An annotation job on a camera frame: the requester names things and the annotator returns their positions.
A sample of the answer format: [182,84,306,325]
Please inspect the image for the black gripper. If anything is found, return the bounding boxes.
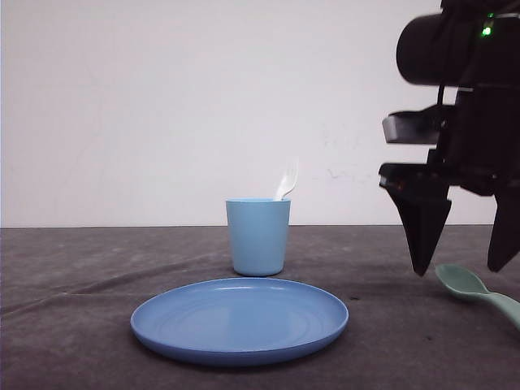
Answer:
[379,87,519,276]

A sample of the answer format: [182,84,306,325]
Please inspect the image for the mint green plastic spoon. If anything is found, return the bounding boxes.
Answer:
[435,264,519,329]

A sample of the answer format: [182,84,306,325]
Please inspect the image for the white plastic fork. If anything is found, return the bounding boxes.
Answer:
[273,158,299,202]

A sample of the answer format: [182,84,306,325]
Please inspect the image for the light blue plastic cup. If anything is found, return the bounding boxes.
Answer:
[226,198,291,276]

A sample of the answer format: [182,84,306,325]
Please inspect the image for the blue plastic plate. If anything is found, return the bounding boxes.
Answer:
[130,277,349,367]

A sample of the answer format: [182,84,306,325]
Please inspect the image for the grey table cloth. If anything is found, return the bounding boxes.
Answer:
[1,226,519,389]

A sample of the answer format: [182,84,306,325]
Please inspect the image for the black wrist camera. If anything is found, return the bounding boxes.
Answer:
[382,104,456,145]

